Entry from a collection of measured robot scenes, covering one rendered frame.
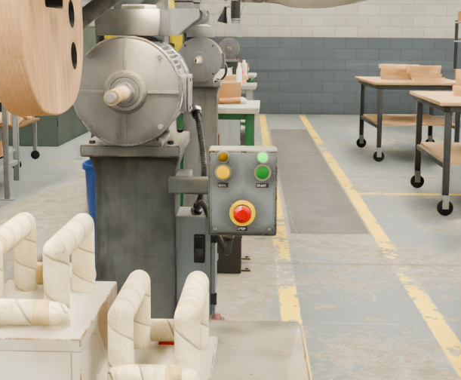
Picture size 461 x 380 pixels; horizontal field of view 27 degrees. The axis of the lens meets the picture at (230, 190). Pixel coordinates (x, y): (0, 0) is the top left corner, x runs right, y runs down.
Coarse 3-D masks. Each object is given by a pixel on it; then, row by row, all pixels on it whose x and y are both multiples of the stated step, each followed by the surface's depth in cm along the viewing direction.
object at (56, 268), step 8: (48, 256) 114; (56, 256) 113; (64, 256) 114; (48, 264) 114; (56, 264) 114; (64, 264) 114; (48, 272) 114; (56, 272) 114; (64, 272) 114; (48, 280) 114; (56, 280) 114; (64, 280) 114; (48, 288) 114; (56, 288) 114; (64, 288) 115; (48, 296) 114; (56, 296) 114; (64, 296) 115; (48, 328) 115; (56, 328) 115; (64, 328) 115
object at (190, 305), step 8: (192, 272) 132; (200, 272) 131; (192, 280) 127; (200, 280) 127; (208, 280) 132; (184, 288) 125; (192, 288) 123; (200, 288) 124; (184, 296) 120; (192, 296) 119; (200, 296) 121; (184, 304) 116; (192, 304) 116; (200, 304) 119; (176, 312) 115; (184, 312) 114; (192, 312) 114; (200, 312) 116; (184, 320) 114
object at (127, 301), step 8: (136, 272) 131; (144, 272) 132; (128, 280) 127; (136, 280) 127; (144, 280) 129; (128, 288) 123; (136, 288) 124; (144, 288) 127; (120, 296) 119; (128, 296) 119; (136, 296) 121; (112, 304) 117; (120, 304) 115; (128, 304) 116; (136, 304) 119; (112, 312) 115; (120, 312) 115; (128, 312) 115; (136, 312) 119
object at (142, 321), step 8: (144, 296) 131; (144, 304) 132; (144, 312) 132; (136, 320) 132; (144, 320) 132; (136, 328) 132; (144, 328) 132; (136, 336) 132; (144, 336) 132; (136, 344) 132; (144, 344) 133
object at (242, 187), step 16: (208, 160) 217; (240, 160) 216; (256, 160) 216; (272, 160) 216; (208, 176) 218; (240, 176) 217; (256, 176) 216; (272, 176) 217; (208, 192) 218; (224, 192) 217; (240, 192) 217; (256, 192) 217; (272, 192) 217; (208, 208) 219; (224, 208) 218; (256, 208) 218; (272, 208) 218; (208, 224) 219; (224, 224) 219; (240, 224) 218; (256, 224) 218; (272, 224) 218; (224, 240) 224
